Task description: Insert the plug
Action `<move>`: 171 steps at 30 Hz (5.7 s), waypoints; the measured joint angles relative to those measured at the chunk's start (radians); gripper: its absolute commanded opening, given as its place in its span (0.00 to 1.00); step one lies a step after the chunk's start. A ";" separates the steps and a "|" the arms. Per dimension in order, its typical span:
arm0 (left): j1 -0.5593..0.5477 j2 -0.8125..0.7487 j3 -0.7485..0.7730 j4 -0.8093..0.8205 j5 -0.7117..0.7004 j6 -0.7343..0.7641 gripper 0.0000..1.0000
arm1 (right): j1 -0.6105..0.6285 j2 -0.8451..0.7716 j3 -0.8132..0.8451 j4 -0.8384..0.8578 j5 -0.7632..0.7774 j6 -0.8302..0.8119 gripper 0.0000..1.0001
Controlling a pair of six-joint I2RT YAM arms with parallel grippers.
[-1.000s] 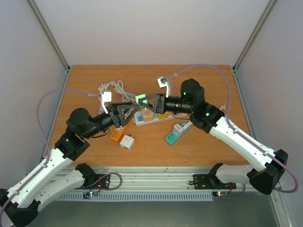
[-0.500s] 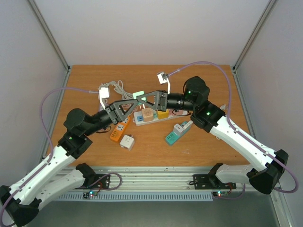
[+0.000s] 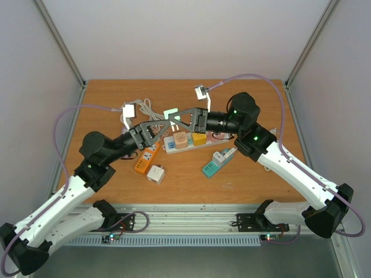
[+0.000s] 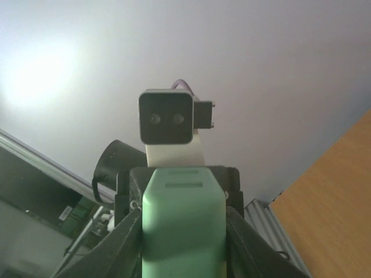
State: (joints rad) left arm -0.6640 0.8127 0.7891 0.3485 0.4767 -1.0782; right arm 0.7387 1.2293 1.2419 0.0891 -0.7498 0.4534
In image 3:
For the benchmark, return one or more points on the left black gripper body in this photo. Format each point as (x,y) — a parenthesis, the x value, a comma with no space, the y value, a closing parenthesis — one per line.
(139,137)

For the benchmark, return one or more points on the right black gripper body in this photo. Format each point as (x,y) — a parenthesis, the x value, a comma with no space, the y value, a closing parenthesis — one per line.
(201,120)

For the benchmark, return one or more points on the pink cube adapter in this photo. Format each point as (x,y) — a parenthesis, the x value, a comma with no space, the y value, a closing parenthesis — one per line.
(215,137)

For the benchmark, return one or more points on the yellow cube adapter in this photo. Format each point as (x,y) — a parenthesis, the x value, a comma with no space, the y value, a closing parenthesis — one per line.
(198,139)

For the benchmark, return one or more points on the white multicolour power strip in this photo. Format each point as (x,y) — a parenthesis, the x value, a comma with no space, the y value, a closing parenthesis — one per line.
(169,146)

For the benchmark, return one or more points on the green plug adapter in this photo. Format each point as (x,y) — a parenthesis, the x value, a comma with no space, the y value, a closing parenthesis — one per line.
(166,114)

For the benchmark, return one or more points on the peach cube adapter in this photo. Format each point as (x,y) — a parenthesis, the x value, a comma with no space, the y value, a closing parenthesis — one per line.
(180,140)

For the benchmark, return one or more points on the small white square charger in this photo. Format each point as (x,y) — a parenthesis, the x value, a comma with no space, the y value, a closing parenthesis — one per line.
(218,159)

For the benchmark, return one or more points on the teal power strip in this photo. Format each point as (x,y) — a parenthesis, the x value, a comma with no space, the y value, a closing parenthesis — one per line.
(211,169)

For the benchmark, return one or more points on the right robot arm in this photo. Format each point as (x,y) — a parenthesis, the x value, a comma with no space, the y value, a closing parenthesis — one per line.
(326,203)

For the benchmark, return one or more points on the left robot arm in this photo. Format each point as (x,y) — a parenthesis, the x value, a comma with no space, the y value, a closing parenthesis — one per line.
(30,242)

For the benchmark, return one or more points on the orange power strip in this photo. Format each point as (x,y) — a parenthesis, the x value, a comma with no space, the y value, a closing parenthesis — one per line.
(145,161)

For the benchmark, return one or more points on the white cube adapter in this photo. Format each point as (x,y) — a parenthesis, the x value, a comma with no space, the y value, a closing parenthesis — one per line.
(156,174)

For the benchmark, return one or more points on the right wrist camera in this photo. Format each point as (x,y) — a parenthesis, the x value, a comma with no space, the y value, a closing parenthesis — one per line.
(202,93)

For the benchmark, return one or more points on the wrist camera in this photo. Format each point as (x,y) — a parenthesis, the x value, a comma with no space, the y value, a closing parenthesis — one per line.
(202,93)
(128,112)

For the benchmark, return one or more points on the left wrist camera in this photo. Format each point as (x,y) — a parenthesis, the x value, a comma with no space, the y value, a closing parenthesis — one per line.
(128,112)

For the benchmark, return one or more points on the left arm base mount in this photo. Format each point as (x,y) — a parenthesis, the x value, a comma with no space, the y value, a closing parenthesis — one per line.
(121,221)

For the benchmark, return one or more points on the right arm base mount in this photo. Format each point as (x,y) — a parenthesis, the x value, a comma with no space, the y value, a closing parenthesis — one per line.
(252,222)

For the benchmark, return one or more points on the grey slotted cable duct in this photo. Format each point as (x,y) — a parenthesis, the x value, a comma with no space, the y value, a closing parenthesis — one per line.
(137,241)

